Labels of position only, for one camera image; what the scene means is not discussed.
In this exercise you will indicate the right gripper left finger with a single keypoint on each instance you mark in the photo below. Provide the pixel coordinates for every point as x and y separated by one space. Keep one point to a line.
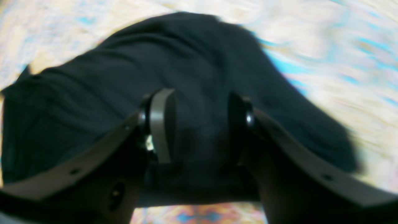
102 184

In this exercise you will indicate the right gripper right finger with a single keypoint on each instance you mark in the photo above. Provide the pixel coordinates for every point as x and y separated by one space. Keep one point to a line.
295 185

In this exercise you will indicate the black t-shirt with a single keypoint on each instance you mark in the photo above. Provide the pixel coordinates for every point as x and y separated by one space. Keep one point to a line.
62 111

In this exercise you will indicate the patterned colourful tablecloth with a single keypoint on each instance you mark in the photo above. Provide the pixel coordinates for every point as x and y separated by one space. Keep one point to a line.
340 54

